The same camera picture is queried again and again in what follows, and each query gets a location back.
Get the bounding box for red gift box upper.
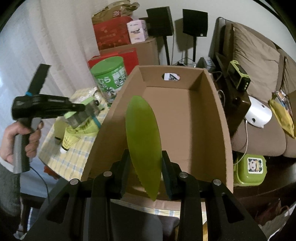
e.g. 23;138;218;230
93;16;132;50

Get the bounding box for green lunch box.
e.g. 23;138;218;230
233;154;267;187

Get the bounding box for white pink small box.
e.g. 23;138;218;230
126;20;149;44

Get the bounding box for brown sofa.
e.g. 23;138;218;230
212;17;295;158

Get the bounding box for red collection gift box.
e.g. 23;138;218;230
87;48;139;75

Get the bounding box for green black power bank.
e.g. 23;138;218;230
227;60;251;93

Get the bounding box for yellow shuttlecock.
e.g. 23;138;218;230
60;126;80;154

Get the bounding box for person's left hand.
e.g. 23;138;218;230
1;120;44;164

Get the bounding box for crumpled brown paper bag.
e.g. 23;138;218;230
91;1;140;25

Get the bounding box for white round device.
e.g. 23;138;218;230
245;96;273;128

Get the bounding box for white curtain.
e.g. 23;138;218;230
1;1;106;128

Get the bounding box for green lidded canister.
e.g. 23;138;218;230
90;56;127;103

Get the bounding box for right black speaker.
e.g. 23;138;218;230
182;9;208;62

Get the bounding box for large brown cardboard box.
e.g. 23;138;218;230
99;38;159;66

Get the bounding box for open cardboard box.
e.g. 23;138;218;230
82;65;233;211

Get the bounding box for left black speaker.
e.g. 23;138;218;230
146;6;174;65

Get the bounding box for yellow bag on sofa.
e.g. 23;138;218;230
268;91;295;139

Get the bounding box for green plastic leaf blade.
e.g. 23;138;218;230
125;95;163;201

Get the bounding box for black speaker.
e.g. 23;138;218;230
182;9;208;62
146;6;174;65

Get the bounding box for yellow plaid tablecloth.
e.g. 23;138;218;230
39;86;109;181

